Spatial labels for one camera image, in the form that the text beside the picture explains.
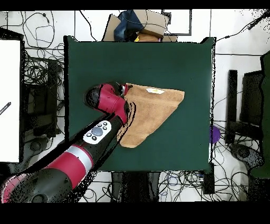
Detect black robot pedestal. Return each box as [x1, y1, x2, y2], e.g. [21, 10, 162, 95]
[111, 171, 161, 202]

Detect black square floor frame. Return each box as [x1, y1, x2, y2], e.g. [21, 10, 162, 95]
[161, 9, 192, 36]

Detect purple round object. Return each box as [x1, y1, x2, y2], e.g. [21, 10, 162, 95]
[209, 125, 221, 144]

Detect grey striped rod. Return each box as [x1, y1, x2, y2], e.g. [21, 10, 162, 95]
[0, 101, 12, 116]

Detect tan terry towel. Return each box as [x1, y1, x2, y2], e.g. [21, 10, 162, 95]
[117, 82, 186, 148]

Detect dark green table cloth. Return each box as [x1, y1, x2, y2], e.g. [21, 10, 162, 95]
[63, 35, 216, 173]

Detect tangled black floor cables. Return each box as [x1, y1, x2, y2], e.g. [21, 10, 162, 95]
[159, 169, 249, 202]
[82, 172, 113, 202]
[21, 11, 65, 85]

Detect dark blue garment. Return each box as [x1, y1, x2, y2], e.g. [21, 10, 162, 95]
[113, 10, 146, 42]

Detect black cable with plug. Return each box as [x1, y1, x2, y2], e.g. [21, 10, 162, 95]
[216, 9, 270, 42]

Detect brown cardboard box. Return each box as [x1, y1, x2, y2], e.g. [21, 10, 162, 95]
[102, 9, 178, 42]

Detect black power strip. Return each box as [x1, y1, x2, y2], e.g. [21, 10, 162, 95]
[202, 162, 215, 195]

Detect black panel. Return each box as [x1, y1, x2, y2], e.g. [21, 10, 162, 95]
[239, 70, 264, 127]

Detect black metal rack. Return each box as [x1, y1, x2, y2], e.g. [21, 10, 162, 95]
[21, 59, 59, 138]

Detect white board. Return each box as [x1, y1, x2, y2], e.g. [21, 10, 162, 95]
[0, 39, 21, 163]

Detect black upright bar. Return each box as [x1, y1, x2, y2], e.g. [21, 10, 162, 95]
[225, 69, 238, 146]

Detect dark green fabric furniture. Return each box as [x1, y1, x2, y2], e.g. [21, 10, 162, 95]
[249, 50, 270, 179]

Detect grey stand base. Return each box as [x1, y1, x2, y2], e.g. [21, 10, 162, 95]
[229, 143, 264, 168]
[24, 136, 50, 157]

